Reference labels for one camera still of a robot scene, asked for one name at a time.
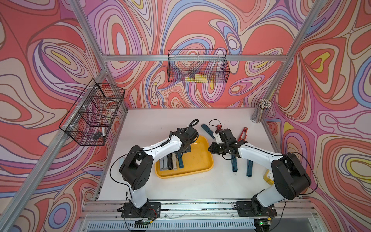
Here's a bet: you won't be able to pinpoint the teal pruning pliers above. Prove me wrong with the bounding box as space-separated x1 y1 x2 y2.
176 153 184 169

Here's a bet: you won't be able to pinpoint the yellow storage tray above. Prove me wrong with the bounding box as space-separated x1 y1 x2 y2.
155 136 214 179

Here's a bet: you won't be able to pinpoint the black pruning pliers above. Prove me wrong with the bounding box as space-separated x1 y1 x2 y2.
167 153 174 170

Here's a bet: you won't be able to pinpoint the grey pruning pliers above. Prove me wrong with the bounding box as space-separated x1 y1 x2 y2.
159 158 164 171
163 157 168 170

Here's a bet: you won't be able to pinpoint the beige pruning pliers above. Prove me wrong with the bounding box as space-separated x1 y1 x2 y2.
172 153 177 170

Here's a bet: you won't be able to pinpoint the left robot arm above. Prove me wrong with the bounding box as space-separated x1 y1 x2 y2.
119 126 199 209

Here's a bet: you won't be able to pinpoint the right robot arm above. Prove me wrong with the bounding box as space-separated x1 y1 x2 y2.
208 129 312 214

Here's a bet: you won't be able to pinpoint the teal pliers at back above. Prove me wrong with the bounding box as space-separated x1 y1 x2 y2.
201 124 215 139

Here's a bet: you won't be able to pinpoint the red pruning pliers right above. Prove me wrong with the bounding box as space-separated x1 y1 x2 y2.
238 127 248 141

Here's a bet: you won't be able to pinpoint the teal pliers far right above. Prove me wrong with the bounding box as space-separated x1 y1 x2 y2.
246 160 253 177

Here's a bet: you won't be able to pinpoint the yellow dial object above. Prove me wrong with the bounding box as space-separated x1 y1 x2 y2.
263 169 274 186

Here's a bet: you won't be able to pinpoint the cup of metal rods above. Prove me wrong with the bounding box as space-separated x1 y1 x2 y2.
250 99 272 123

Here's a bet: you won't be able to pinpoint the yellow sticky notes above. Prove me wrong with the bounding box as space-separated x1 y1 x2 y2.
185 74 208 83

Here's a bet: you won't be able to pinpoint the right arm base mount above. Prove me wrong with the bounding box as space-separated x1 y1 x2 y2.
233 196 277 218

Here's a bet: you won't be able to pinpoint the black wire basket back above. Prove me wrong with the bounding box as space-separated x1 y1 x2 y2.
167 49 231 83

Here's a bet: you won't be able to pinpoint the black wire basket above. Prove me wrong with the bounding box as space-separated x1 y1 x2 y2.
59 79 125 146
167 49 231 83

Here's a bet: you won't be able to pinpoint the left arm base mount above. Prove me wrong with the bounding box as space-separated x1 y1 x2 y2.
117 201 161 219

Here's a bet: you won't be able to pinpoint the black wire basket left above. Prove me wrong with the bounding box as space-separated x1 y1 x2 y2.
59 79 125 146

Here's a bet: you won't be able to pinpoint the aluminium rail base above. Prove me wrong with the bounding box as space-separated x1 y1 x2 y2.
72 199 326 232

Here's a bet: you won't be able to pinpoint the aluminium frame post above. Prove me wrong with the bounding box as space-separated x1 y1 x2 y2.
68 0 128 112

